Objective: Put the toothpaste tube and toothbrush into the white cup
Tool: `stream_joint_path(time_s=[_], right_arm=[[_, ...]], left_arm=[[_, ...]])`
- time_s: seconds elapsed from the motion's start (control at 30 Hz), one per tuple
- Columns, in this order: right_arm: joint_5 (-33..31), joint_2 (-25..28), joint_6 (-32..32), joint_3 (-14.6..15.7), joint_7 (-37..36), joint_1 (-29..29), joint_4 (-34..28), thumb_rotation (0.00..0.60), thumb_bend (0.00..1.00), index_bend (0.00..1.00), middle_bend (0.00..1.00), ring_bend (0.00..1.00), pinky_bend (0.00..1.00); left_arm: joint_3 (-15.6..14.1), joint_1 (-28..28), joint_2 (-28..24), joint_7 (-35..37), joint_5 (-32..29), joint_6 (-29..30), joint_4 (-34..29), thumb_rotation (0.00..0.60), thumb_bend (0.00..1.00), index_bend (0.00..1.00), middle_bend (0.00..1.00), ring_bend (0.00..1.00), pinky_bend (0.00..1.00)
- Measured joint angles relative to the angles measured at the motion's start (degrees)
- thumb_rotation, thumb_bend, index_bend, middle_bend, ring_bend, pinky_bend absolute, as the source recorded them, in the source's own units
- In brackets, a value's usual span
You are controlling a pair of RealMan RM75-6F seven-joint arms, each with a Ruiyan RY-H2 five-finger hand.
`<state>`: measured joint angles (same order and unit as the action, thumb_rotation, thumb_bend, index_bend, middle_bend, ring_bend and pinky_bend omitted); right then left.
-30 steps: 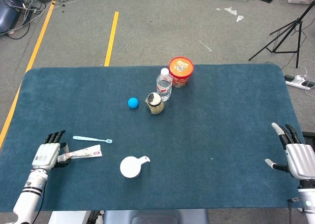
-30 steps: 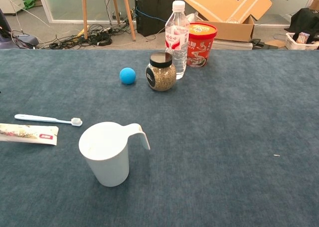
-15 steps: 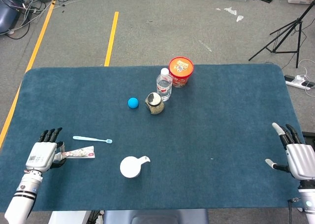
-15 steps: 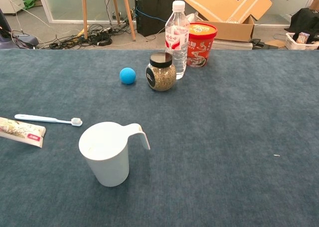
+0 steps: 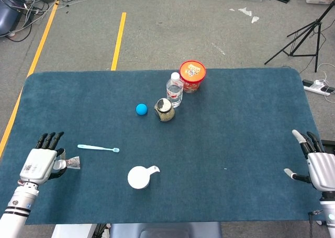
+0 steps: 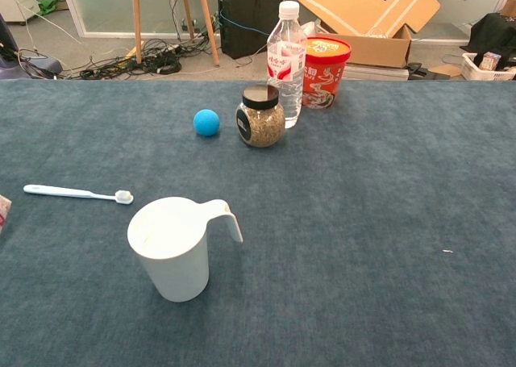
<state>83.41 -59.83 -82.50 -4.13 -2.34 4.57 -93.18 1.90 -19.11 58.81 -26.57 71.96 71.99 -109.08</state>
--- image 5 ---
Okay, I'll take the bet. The black tripod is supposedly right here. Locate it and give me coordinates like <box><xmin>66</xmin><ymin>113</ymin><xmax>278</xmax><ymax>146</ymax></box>
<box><xmin>264</xmin><ymin>0</ymin><xmax>335</xmax><ymax>73</ymax></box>

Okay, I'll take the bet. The large white paper scrap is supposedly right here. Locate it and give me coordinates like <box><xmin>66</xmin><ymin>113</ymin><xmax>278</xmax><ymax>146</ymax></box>
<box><xmin>229</xmin><ymin>7</ymin><xmax>253</xmax><ymax>17</ymax></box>

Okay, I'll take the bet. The grey robot torso base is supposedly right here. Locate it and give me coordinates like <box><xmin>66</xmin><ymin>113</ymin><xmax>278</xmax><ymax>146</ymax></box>
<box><xmin>51</xmin><ymin>222</ymin><xmax>223</xmax><ymax>238</ymax></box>

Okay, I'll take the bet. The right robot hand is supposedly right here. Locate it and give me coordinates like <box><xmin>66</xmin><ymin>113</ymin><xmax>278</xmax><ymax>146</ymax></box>
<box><xmin>284</xmin><ymin>129</ymin><xmax>335</xmax><ymax>193</ymax></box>

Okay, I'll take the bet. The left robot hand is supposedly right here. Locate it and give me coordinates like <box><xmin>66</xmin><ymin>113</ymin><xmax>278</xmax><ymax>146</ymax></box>
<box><xmin>19</xmin><ymin>131</ymin><xmax>68</xmax><ymax>185</ymax></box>

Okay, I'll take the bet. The white cup with handle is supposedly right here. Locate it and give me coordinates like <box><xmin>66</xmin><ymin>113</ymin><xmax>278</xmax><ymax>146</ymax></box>
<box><xmin>127</xmin><ymin>165</ymin><xmax>161</xmax><ymax>190</ymax></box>

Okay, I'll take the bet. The glass jar black lid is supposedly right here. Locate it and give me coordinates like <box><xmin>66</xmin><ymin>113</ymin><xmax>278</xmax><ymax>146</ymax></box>
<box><xmin>153</xmin><ymin>97</ymin><xmax>175</xmax><ymax>122</ymax></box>

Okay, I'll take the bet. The blue foam ball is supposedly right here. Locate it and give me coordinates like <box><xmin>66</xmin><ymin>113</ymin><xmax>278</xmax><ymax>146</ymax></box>
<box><xmin>135</xmin><ymin>103</ymin><xmax>149</xmax><ymax>116</ymax></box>

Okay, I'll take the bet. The blue grey machine base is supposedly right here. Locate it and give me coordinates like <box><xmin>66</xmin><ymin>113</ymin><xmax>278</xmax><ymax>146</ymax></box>
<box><xmin>0</xmin><ymin>0</ymin><xmax>27</xmax><ymax>37</ymax></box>

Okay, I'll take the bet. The white power strip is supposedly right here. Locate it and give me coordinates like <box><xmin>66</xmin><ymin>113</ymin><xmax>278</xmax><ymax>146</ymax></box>
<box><xmin>302</xmin><ymin>78</ymin><xmax>335</xmax><ymax>96</ymax></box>

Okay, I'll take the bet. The light blue toothbrush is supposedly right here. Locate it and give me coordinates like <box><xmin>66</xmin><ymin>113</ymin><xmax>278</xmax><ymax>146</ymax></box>
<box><xmin>77</xmin><ymin>143</ymin><xmax>120</xmax><ymax>153</ymax></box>

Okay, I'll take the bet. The blue table cloth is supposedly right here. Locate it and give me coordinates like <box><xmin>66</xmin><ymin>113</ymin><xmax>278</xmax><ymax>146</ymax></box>
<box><xmin>0</xmin><ymin>67</ymin><xmax>331</xmax><ymax>225</ymax></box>

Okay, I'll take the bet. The clear water bottle red label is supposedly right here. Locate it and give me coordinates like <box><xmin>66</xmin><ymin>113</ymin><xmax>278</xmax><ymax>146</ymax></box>
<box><xmin>166</xmin><ymin>72</ymin><xmax>184</xmax><ymax>108</ymax></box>

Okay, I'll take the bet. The red instant noodle bucket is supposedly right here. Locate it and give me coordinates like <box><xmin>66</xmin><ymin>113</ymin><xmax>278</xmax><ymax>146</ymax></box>
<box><xmin>178</xmin><ymin>60</ymin><xmax>207</xmax><ymax>94</ymax></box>

